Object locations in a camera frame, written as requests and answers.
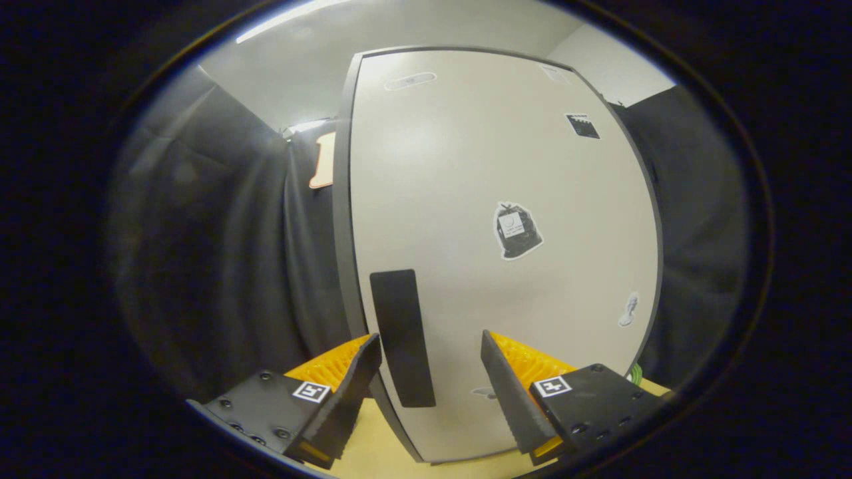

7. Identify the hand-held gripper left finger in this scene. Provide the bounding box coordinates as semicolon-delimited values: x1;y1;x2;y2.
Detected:
186;333;384;470

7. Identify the black backdrop cloth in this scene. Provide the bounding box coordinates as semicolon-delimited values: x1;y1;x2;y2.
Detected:
110;67;355;403
607;83;751;392

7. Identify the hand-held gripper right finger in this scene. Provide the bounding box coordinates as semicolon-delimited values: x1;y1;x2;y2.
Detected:
481;329;673;466

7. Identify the black door handle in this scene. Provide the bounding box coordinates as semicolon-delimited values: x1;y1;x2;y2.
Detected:
369;269;437;408

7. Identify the grey shoe cabinet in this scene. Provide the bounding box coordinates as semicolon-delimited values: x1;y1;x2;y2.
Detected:
332;45;665;464

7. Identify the white shoe cabinet door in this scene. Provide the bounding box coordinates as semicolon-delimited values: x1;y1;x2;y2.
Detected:
349;48;663;463

